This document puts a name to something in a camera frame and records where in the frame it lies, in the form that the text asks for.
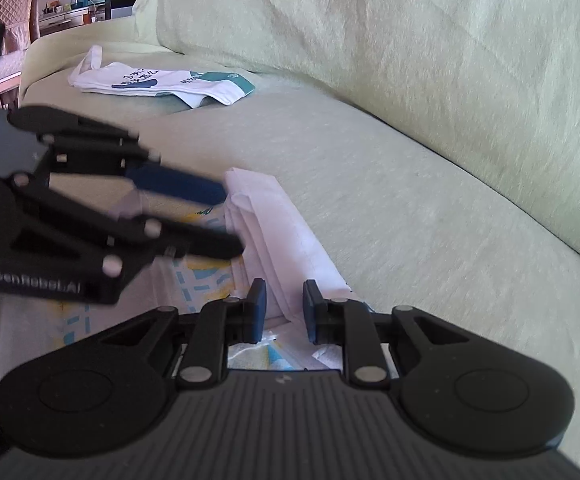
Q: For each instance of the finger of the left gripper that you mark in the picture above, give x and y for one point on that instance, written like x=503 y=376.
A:
x=81 y=145
x=174 y=239

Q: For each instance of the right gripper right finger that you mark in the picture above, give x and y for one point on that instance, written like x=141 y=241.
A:
x=456 y=388

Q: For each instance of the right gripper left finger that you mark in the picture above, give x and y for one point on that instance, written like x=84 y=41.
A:
x=110 y=389

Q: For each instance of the white Doraemon shopping bag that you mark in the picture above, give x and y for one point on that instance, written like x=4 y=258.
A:
x=280 y=248

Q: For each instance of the white green folded tote bag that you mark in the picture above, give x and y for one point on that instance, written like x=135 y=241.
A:
x=192 y=88

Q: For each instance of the pink quilted armchair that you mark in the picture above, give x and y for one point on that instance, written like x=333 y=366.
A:
x=22 y=28

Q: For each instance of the light green sofa cover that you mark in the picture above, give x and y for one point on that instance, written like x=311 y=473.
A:
x=433 y=146

